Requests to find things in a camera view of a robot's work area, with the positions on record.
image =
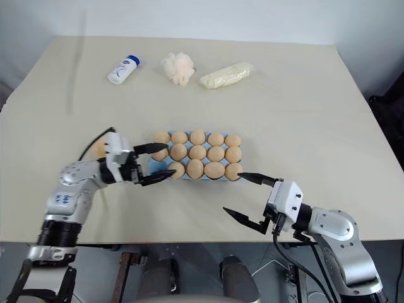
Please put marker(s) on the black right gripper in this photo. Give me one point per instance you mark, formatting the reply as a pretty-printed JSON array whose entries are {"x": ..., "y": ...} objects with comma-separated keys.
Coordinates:
[{"x": 277, "y": 223}]

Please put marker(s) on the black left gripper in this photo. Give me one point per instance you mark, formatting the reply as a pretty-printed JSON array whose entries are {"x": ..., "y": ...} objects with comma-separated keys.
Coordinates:
[{"x": 134, "y": 168}]

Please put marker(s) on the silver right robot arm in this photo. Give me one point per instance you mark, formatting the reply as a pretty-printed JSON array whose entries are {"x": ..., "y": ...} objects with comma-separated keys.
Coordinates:
[{"x": 334, "y": 227}]

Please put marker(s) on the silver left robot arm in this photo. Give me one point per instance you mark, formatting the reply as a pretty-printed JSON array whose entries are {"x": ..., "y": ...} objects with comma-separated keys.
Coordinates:
[{"x": 72, "y": 189}]

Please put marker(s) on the blue egg carton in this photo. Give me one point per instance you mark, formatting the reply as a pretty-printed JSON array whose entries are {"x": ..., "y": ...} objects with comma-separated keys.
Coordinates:
[{"x": 154, "y": 165}]

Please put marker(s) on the tan egg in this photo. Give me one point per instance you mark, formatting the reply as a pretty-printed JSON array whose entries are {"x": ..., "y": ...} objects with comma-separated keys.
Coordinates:
[
  {"x": 179, "y": 137},
  {"x": 234, "y": 140},
  {"x": 161, "y": 154},
  {"x": 161, "y": 137},
  {"x": 198, "y": 152},
  {"x": 179, "y": 168},
  {"x": 99, "y": 148},
  {"x": 178, "y": 151},
  {"x": 216, "y": 139},
  {"x": 198, "y": 135},
  {"x": 216, "y": 154},
  {"x": 214, "y": 170},
  {"x": 233, "y": 171},
  {"x": 195, "y": 168},
  {"x": 233, "y": 155}
]

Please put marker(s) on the dark rounded shape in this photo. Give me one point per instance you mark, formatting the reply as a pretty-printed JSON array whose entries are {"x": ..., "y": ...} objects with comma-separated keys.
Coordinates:
[
  {"x": 159, "y": 277},
  {"x": 236, "y": 277}
]

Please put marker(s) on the white mesh bath puff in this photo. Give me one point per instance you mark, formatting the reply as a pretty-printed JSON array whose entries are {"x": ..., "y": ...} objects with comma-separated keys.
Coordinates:
[{"x": 178, "y": 68}]

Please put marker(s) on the white bottle with blue cap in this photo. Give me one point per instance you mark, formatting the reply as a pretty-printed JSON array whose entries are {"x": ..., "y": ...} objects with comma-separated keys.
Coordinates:
[{"x": 122, "y": 70}]

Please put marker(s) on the clear pack of white noodles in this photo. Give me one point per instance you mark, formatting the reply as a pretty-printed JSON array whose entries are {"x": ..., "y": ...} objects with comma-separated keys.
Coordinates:
[{"x": 225, "y": 75}]

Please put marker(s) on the rusty brown metal bar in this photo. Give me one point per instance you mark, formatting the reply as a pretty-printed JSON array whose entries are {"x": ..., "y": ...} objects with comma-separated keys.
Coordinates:
[{"x": 124, "y": 274}]

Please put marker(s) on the black object beside table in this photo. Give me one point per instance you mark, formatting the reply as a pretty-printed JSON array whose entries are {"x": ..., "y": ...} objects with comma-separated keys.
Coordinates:
[{"x": 388, "y": 110}]

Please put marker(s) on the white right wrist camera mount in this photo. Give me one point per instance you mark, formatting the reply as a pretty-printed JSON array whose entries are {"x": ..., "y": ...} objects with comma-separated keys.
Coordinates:
[{"x": 288, "y": 197}]

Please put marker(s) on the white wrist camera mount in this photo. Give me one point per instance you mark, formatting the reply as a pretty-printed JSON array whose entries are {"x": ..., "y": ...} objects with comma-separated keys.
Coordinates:
[
  {"x": 117, "y": 146},
  {"x": 288, "y": 197}
]

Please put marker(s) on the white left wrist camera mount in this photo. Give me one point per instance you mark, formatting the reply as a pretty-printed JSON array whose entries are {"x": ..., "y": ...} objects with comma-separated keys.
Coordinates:
[{"x": 117, "y": 146}]

